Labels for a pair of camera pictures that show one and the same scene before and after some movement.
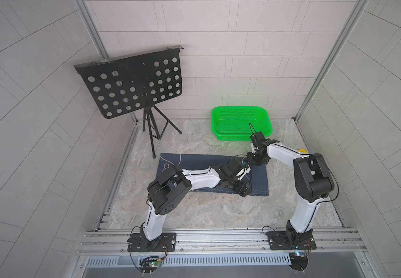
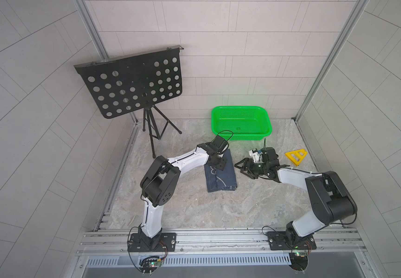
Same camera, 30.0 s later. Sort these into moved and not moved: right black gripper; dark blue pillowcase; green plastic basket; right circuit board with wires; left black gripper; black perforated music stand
Moved: left black gripper; right black gripper; dark blue pillowcase
Not moved: right circuit board with wires; black perforated music stand; green plastic basket
